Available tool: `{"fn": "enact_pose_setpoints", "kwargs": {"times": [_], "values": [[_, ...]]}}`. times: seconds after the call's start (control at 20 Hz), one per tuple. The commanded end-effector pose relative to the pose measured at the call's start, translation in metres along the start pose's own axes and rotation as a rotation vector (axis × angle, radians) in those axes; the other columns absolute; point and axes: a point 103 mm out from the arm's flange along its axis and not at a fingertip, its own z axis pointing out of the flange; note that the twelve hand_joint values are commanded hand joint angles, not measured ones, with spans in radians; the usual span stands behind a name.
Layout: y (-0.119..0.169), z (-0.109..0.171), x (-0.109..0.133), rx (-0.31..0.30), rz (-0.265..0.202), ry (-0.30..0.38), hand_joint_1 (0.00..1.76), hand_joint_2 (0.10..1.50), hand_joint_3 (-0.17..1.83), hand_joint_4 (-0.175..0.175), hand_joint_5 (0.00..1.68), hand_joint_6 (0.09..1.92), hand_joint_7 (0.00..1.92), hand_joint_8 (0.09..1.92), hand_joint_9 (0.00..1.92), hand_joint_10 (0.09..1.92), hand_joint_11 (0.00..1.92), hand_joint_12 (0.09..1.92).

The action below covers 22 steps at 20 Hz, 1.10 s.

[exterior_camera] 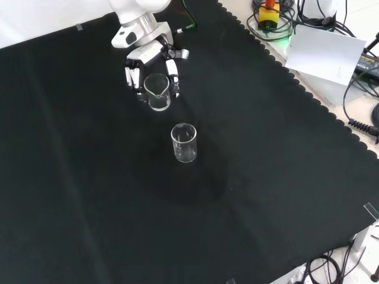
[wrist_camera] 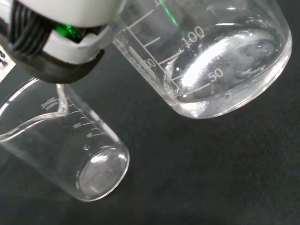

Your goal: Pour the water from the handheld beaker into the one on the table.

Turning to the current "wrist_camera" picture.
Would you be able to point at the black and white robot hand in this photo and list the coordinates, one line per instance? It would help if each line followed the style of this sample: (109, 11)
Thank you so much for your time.
(70, 14)

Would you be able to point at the tall narrow glass beaker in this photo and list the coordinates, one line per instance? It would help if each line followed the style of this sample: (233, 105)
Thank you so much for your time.
(70, 140)

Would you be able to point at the white paper tag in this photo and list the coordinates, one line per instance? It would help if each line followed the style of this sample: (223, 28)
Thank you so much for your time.
(2, 63)

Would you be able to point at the black bench cloth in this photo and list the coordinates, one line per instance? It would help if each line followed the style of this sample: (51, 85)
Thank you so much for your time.
(211, 168)

